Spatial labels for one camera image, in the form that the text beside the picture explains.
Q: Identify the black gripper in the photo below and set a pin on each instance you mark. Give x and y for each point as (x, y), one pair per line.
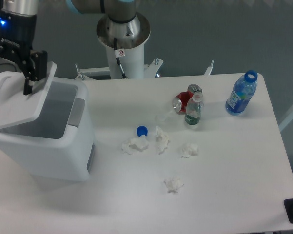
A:
(16, 39)

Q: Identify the white trash can lid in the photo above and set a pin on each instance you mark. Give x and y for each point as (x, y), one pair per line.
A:
(17, 108)

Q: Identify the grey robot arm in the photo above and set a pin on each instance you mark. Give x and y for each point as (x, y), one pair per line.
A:
(122, 30)

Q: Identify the white plastic trash can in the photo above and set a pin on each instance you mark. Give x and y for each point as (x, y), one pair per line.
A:
(59, 143)

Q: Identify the blue bottle cap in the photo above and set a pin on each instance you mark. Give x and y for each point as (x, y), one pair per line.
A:
(141, 130)

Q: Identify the crumpled tissue by blue cap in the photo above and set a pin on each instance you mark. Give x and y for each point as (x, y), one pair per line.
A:
(138, 143)

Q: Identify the crushed red soda can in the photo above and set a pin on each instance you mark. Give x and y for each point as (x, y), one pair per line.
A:
(180, 101)

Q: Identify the crumpled tissue centre upright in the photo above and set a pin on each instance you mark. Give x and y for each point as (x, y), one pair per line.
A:
(162, 140)

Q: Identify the clear green label bottle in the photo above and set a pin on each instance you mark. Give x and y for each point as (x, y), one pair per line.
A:
(194, 109)

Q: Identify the crumpled tissue right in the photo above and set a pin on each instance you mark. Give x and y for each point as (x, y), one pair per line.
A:
(189, 149)

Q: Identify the crumpled tissue front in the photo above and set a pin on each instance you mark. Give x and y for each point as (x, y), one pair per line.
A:
(173, 184)

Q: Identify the blue drink bottle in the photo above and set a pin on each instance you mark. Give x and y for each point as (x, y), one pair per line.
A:
(243, 90)

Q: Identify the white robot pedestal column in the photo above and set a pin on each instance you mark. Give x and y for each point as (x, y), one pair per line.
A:
(131, 60)

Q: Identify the white pedestal base frame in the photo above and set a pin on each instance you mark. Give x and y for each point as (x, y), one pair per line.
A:
(150, 71)

